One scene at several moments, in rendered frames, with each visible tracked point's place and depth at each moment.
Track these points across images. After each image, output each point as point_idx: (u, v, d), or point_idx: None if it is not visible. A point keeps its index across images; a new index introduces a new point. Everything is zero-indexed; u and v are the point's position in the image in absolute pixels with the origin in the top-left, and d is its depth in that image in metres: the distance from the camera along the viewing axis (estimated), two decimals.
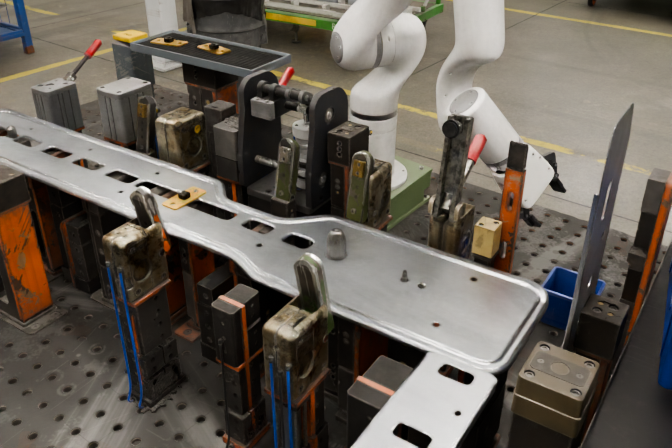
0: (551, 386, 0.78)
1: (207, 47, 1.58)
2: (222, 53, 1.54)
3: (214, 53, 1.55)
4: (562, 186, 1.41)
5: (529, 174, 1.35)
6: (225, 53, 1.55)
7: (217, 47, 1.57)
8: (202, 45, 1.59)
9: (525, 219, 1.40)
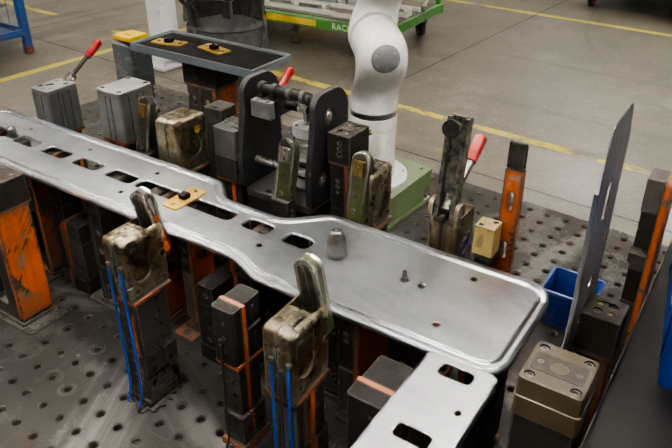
0: (551, 386, 0.78)
1: (207, 47, 1.58)
2: (222, 53, 1.54)
3: (214, 53, 1.55)
4: (188, 16, 1.52)
5: None
6: (225, 53, 1.55)
7: (217, 47, 1.57)
8: (202, 45, 1.59)
9: (229, 2, 1.57)
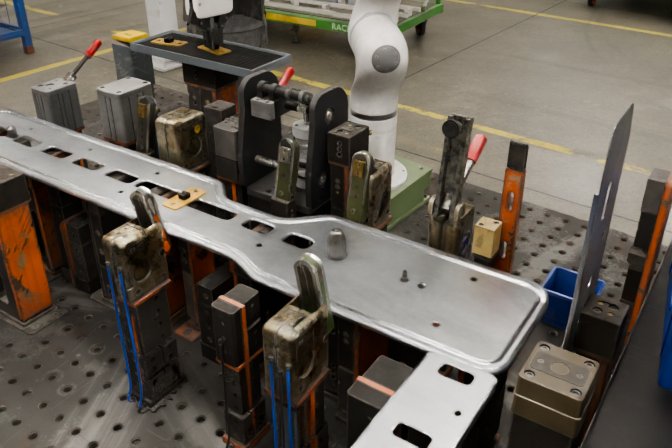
0: (551, 386, 0.78)
1: (207, 47, 1.58)
2: (222, 53, 1.54)
3: (214, 53, 1.55)
4: (204, 38, 1.56)
5: None
6: (225, 53, 1.55)
7: (217, 47, 1.57)
8: (202, 45, 1.59)
9: (220, 29, 1.57)
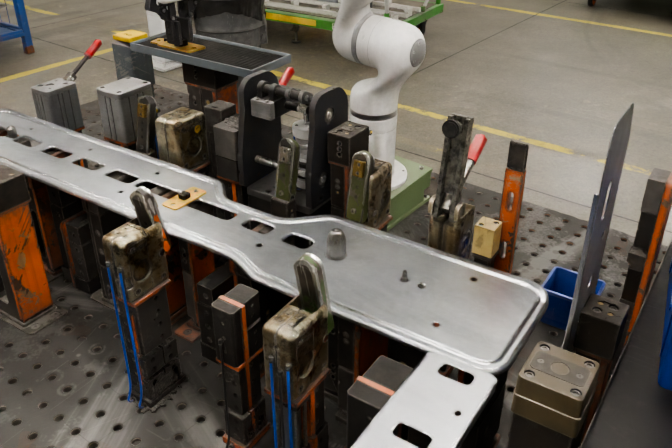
0: (551, 386, 0.78)
1: (171, 44, 1.17)
2: (194, 50, 1.14)
3: (183, 51, 1.14)
4: (166, 31, 1.15)
5: None
6: (198, 50, 1.14)
7: (185, 43, 1.16)
8: (163, 42, 1.18)
9: (187, 19, 1.16)
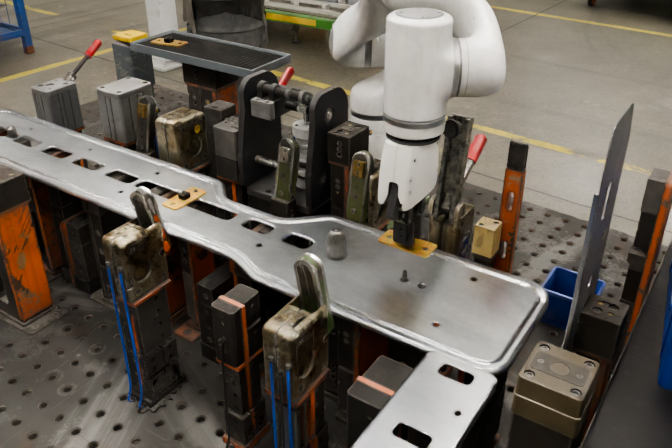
0: (551, 386, 0.78)
1: (395, 241, 1.03)
2: (430, 254, 1.00)
3: (417, 254, 1.00)
4: (393, 229, 1.02)
5: None
6: (432, 252, 1.01)
7: (413, 241, 1.02)
8: (383, 236, 1.04)
9: (414, 213, 1.03)
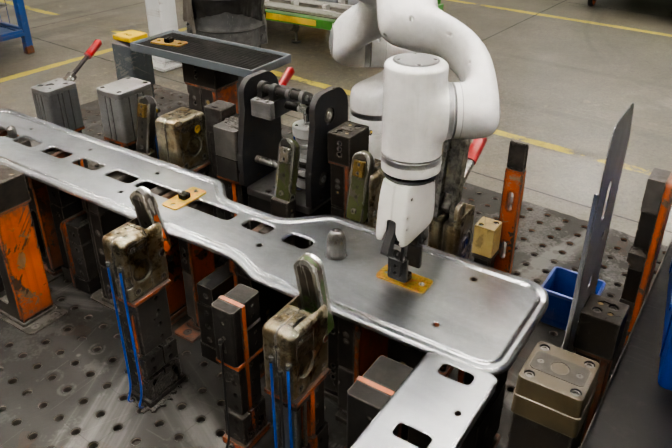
0: (551, 386, 0.78)
1: None
2: (426, 289, 1.04)
3: (413, 290, 1.04)
4: (388, 265, 1.04)
5: None
6: (428, 288, 1.04)
7: (410, 276, 1.06)
8: (381, 271, 1.08)
9: (414, 243, 1.06)
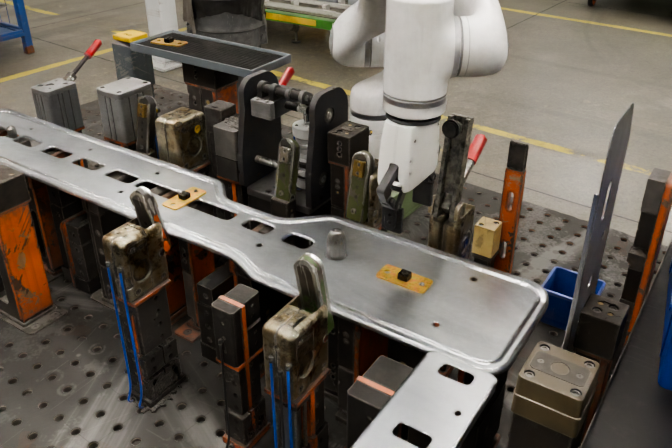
0: (551, 386, 0.78)
1: (393, 276, 1.06)
2: (426, 289, 1.04)
3: (413, 290, 1.04)
4: (382, 216, 0.97)
5: None
6: (428, 288, 1.04)
7: (410, 276, 1.06)
8: (381, 271, 1.08)
9: (425, 181, 1.04)
